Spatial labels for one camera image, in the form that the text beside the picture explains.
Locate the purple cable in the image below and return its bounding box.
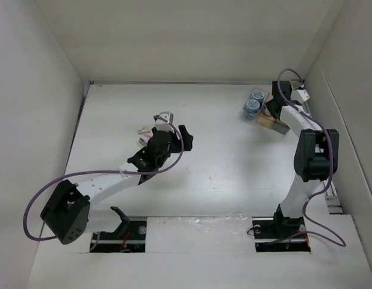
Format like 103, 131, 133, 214
277, 68, 347, 248
23, 115, 184, 253

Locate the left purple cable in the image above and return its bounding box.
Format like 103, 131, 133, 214
23, 115, 184, 253

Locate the staples box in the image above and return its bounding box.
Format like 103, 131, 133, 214
137, 125, 152, 135

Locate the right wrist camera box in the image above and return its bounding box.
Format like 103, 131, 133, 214
292, 88, 310, 104

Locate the grey plastic container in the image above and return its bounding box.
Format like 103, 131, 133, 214
271, 119, 290, 135

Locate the blue tape roll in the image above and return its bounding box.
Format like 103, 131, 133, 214
243, 99, 261, 113
251, 89, 265, 103

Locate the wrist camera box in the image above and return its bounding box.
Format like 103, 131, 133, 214
152, 111, 174, 132
292, 88, 310, 104

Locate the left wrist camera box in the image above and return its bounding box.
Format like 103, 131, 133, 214
152, 111, 174, 132

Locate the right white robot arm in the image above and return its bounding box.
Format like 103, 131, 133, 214
265, 81, 339, 243

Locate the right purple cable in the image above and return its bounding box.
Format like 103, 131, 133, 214
277, 68, 347, 248

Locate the highlighter pen pack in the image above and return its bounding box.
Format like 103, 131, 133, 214
137, 134, 152, 148

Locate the clear plastic container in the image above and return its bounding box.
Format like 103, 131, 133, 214
243, 89, 268, 120

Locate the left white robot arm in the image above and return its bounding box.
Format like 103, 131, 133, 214
40, 125, 194, 245

